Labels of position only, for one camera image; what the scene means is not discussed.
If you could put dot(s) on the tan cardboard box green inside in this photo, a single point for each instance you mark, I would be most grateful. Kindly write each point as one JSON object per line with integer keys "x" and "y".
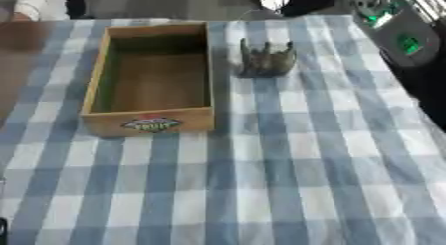
{"x": 152, "y": 120}

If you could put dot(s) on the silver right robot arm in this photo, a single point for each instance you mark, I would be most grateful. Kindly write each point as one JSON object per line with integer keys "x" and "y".
{"x": 406, "y": 33}

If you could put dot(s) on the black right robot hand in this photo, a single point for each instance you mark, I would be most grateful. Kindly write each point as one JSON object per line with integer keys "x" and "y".
{"x": 308, "y": 2}

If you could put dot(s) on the person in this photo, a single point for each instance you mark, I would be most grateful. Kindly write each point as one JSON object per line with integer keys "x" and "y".
{"x": 36, "y": 3}

